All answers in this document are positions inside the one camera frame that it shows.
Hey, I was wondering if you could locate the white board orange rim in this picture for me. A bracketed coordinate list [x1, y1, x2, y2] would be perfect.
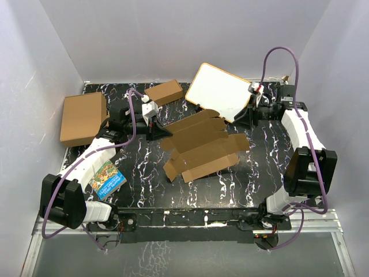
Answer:
[185, 63, 251, 123]

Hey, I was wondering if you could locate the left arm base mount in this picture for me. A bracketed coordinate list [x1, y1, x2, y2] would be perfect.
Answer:
[86, 213, 137, 233]

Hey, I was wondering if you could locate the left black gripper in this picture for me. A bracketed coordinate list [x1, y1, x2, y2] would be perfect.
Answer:
[123, 116, 173, 144]

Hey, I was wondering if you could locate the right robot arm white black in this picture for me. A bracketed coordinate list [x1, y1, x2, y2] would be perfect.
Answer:
[234, 82, 338, 229]

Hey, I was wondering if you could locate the aluminium frame rail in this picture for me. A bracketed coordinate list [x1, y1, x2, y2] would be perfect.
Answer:
[21, 209, 356, 276]

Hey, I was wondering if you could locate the small cardboard box at back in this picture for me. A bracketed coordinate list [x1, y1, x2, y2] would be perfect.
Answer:
[145, 79, 183, 106]

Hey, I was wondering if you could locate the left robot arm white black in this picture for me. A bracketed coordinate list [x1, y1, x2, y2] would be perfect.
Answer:
[39, 96, 172, 230]

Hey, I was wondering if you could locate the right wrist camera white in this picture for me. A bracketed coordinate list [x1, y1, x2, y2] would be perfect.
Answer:
[248, 82, 264, 99]

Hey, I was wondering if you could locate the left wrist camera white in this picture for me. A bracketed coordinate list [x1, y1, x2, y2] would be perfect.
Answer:
[141, 95, 159, 125]

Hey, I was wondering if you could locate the large closed cardboard box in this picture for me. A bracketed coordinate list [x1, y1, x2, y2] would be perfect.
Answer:
[60, 92, 107, 148]

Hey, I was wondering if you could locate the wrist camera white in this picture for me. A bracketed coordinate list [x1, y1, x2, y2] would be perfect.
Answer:
[248, 82, 264, 99]
[141, 95, 159, 125]

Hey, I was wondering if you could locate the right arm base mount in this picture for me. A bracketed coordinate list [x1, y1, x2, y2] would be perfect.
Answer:
[236, 199, 292, 231]

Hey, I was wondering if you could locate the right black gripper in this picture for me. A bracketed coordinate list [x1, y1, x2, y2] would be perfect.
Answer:
[232, 95, 278, 129]

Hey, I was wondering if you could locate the colourful children's book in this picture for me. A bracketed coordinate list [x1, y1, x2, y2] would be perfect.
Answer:
[89, 160, 127, 200]

